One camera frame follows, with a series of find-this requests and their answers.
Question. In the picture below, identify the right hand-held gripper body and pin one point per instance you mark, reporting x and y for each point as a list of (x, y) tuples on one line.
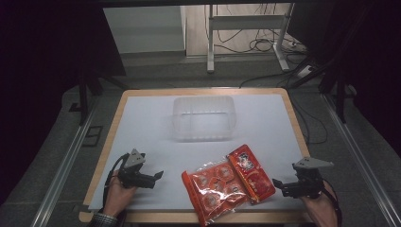
[(310, 176)]

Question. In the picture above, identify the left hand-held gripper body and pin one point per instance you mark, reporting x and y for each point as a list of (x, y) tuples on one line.
[(134, 159)]

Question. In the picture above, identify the person's right hand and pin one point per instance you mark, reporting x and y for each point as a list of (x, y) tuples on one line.
[(320, 206)]

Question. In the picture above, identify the person's left hand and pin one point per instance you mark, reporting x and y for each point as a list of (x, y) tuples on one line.
[(118, 195)]

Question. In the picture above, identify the white table mat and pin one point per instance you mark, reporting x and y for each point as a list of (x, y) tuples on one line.
[(151, 126)]

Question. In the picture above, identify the black floor socket plate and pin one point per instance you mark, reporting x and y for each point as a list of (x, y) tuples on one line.
[(92, 136)]

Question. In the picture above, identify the grey patterned sleeve cuff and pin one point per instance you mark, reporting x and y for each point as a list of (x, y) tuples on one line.
[(102, 219)]

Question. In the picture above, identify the red snack packet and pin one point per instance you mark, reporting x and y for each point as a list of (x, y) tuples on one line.
[(222, 186)]

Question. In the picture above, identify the clear plastic container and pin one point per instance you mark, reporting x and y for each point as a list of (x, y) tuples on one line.
[(203, 118)]

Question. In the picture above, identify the black metal stand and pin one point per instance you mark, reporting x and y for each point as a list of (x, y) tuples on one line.
[(84, 94), (339, 85)]

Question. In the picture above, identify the white power strip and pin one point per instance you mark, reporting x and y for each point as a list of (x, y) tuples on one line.
[(304, 71)]

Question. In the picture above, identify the aluminium floor rail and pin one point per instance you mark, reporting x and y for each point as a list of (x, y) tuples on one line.
[(64, 164), (359, 157)]

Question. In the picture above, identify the white metal desk frame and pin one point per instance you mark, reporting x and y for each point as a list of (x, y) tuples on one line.
[(246, 22)]

